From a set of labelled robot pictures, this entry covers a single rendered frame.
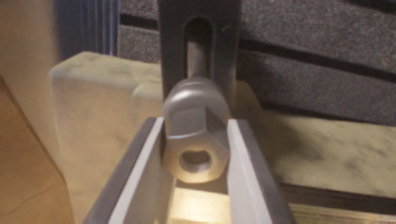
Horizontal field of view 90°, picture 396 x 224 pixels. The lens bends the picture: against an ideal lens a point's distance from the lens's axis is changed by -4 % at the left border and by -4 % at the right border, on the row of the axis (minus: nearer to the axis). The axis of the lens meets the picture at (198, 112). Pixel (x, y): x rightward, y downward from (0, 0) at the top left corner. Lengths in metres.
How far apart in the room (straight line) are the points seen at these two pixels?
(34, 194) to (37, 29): 0.33
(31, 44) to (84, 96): 0.28
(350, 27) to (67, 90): 0.39
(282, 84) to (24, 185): 0.54
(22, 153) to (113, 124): 0.36
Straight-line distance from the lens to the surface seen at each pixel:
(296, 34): 0.38
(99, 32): 0.39
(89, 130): 0.21
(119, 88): 0.18
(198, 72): 0.15
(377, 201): 0.22
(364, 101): 0.49
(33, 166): 0.56
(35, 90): 0.50
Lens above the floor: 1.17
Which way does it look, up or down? 61 degrees down
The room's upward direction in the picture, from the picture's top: 178 degrees counter-clockwise
